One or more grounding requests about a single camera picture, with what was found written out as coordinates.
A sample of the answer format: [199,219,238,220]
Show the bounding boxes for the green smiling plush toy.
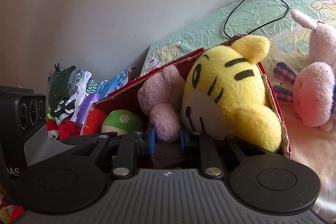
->
[101,109,142,135]

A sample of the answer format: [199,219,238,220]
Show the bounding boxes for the mauve bear plush toy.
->
[137,65,185,142]

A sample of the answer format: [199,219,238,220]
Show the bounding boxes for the yellow tiger plush toy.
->
[181,35,282,152]

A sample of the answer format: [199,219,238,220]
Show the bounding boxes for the pink bunny plush toy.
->
[273,9,335,132]

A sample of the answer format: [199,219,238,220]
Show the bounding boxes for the red cloth item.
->
[46,107,108,141]

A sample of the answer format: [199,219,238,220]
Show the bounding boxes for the red cardboard box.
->
[80,47,292,159]

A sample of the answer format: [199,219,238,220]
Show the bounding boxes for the pile of folded clothes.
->
[47,64,135,125]

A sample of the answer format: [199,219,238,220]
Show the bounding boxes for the cartoon bear bed sheet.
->
[141,0,335,223]

